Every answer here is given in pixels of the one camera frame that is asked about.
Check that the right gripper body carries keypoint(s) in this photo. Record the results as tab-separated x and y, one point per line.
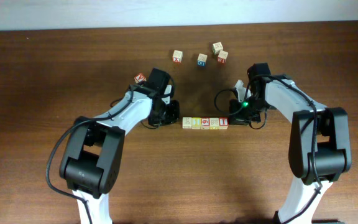
249	112

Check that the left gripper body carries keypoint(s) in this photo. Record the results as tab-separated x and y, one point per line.
170	114

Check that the red I wooden block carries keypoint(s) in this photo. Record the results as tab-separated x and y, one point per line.
223	123

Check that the wooden block red side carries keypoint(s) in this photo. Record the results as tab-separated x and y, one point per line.
186	122

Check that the yellow sided wooden block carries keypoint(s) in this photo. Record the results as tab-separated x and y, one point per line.
214	123

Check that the red 9 wooden block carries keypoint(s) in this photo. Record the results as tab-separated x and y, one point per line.
205	123

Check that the plain wooden block yellow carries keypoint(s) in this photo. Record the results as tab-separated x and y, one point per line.
196	123

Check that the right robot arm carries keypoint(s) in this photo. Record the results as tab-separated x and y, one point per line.
319	148

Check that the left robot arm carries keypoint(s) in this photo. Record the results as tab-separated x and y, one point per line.
92	157

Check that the red A wooden block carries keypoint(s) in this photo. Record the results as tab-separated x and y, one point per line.
140	77

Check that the red X wooden block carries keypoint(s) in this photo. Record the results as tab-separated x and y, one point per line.
177	56

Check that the red sided wooden block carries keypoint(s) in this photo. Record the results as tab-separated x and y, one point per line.
222	56

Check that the blue sided wooden block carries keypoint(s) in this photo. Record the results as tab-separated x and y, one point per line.
201	60

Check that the green R wooden block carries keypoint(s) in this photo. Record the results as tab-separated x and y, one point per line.
217	47

